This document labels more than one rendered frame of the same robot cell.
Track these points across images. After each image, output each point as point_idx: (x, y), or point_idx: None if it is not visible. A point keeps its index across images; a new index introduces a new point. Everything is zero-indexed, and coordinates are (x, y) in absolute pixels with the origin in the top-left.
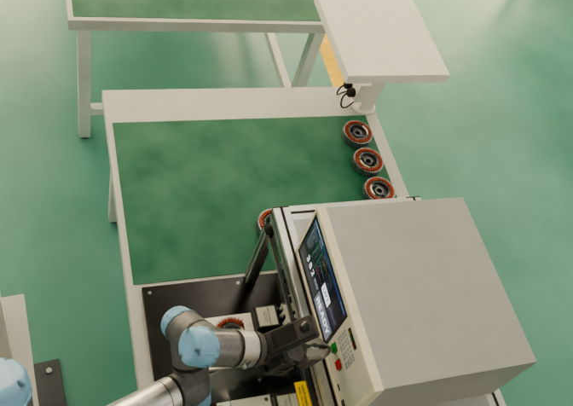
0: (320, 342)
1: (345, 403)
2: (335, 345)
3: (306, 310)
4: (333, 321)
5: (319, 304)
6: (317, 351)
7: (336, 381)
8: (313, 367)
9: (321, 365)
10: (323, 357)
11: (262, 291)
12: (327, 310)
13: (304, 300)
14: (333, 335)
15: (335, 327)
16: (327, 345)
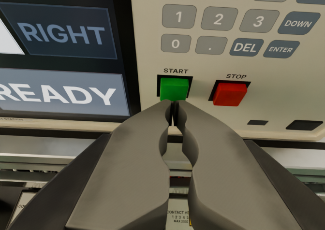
0: (155, 119)
1: (314, 116)
2: (172, 78)
3: (28, 140)
4: (86, 32)
5: (14, 92)
6: (208, 142)
7: (238, 124)
8: (173, 168)
9: (181, 147)
10: (228, 126)
11: (13, 192)
12: (34, 52)
13: (2, 136)
14: (137, 69)
15: (118, 37)
16: (169, 101)
